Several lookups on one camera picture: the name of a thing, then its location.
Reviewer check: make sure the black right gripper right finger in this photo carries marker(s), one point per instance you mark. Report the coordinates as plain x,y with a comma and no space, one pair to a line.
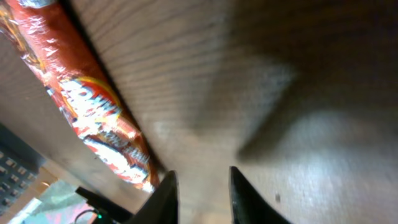
247,205

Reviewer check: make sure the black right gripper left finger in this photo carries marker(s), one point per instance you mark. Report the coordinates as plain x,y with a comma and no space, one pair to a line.
162,207

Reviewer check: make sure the orange snack bar wrapper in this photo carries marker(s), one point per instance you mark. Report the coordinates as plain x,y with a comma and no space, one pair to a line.
54,50

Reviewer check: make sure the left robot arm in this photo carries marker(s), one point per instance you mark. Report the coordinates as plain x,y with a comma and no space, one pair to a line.
104,210

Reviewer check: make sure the grey plastic mesh basket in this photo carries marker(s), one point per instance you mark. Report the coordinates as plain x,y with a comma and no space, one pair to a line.
20,166

